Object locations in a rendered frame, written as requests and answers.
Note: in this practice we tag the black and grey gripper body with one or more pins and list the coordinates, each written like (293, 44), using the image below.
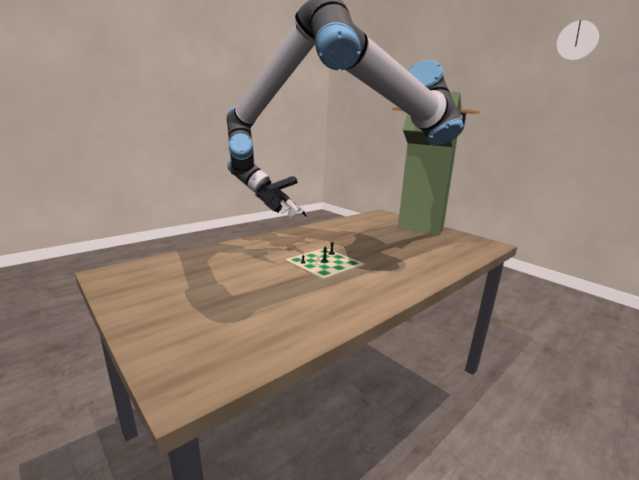
(271, 197)

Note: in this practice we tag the green and cream chessboard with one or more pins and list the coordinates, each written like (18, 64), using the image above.
(336, 264)

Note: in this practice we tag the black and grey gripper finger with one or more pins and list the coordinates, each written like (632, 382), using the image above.
(287, 204)
(292, 212)

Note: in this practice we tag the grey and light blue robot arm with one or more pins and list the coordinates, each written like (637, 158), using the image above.
(339, 43)

